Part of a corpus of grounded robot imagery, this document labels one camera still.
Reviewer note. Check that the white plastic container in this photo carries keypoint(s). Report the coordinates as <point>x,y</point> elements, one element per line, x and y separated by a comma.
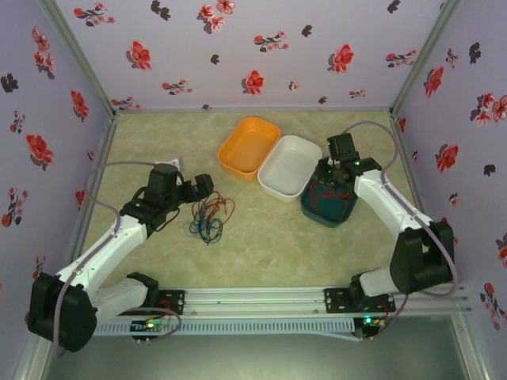
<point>289,170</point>

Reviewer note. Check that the aluminium side rail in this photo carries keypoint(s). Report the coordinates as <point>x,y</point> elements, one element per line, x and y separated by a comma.
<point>104,150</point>
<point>410,166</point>

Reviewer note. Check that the teal plastic container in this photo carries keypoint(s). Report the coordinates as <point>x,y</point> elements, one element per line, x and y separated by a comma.
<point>328,213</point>

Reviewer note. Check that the aluminium back rail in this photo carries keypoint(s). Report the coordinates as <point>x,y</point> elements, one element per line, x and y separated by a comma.
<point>178,111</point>

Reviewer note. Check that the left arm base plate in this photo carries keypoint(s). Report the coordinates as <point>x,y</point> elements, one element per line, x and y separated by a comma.
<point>174,301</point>

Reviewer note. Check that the orange plastic container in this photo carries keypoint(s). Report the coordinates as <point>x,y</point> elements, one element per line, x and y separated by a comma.
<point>245,150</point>

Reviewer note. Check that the aluminium mounting rail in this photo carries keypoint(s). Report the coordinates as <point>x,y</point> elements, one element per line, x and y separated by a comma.
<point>253,302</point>

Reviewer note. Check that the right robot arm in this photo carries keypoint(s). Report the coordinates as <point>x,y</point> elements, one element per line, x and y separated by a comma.
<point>388,202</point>

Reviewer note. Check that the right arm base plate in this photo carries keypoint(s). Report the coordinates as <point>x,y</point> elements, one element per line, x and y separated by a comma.
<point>334,301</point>

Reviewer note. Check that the aluminium frame post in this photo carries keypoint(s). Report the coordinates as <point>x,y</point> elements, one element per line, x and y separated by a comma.
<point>424,59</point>
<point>81,59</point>

